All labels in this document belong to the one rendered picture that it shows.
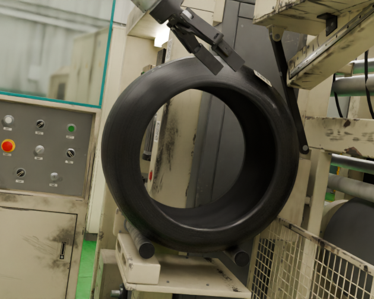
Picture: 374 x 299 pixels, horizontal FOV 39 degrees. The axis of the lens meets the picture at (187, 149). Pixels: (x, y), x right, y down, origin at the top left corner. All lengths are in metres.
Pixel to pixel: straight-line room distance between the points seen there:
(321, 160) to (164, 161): 0.56
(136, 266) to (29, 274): 0.81
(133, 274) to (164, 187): 0.44
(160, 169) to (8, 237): 0.70
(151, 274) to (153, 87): 0.52
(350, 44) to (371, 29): 0.10
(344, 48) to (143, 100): 0.59
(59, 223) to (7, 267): 0.26
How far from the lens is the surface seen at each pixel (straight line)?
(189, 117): 1.85
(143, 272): 1.52
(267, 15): 1.78
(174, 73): 1.46
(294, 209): 1.93
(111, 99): 5.11
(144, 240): 1.53
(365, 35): 1.55
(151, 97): 1.44
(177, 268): 1.74
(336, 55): 1.65
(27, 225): 2.19
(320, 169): 1.97
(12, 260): 2.23
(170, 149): 1.84
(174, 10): 1.15
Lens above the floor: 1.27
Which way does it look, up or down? 3 degrees down
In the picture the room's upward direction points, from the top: 8 degrees clockwise
